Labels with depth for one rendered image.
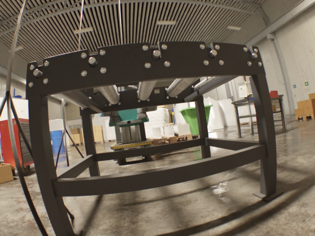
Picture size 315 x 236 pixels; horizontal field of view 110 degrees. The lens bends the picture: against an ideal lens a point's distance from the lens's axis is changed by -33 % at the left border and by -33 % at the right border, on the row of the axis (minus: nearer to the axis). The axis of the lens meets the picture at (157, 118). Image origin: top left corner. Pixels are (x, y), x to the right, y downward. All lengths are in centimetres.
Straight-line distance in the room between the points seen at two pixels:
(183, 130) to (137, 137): 105
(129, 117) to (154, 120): 216
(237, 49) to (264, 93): 30
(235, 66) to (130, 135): 230
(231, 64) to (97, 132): 917
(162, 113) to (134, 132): 214
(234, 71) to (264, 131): 38
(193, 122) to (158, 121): 126
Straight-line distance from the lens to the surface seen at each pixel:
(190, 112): 398
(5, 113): 556
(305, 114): 636
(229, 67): 92
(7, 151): 313
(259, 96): 99
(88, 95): 174
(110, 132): 976
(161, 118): 488
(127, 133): 289
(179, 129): 336
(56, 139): 671
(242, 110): 799
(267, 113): 100
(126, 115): 282
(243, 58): 102
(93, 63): 76
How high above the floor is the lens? 53
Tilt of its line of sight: 3 degrees up
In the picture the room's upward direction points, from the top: 8 degrees counter-clockwise
